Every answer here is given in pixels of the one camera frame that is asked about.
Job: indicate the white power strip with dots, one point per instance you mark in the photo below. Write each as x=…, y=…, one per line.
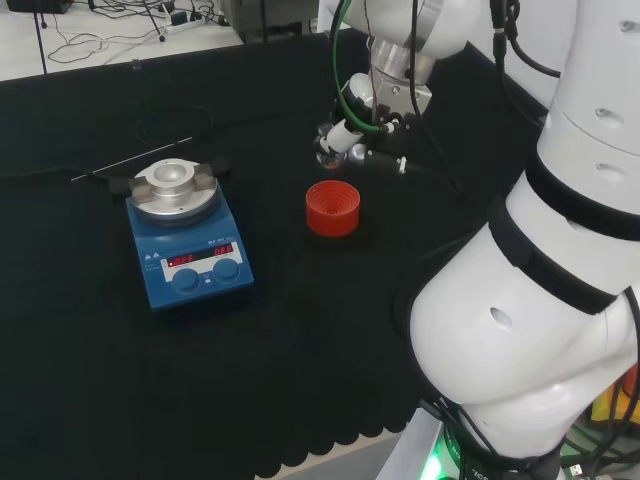
x=182, y=22

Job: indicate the heater with blue base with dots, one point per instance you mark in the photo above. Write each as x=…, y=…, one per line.
x=187, y=235

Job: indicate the thin glass rod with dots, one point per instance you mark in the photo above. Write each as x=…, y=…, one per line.
x=150, y=152

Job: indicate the black box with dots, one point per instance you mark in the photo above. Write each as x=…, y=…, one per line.
x=37, y=6

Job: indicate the black bench cloth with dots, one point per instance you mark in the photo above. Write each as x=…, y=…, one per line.
x=150, y=375

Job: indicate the clear glass round-bottom flask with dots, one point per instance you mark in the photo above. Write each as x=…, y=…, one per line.
x=330, y=161

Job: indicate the yellow stop button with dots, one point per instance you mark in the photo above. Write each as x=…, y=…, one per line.
x=607, y=400

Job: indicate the dark tripod leg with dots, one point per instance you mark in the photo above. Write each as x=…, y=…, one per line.
x=41, y=45

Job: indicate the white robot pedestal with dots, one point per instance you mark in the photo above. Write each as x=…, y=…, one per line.
x=405, y=445

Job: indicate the small black cloth clip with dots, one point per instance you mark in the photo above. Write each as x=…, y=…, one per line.
x=135, y=64

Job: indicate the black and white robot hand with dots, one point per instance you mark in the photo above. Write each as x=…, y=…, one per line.
x=395, y=137

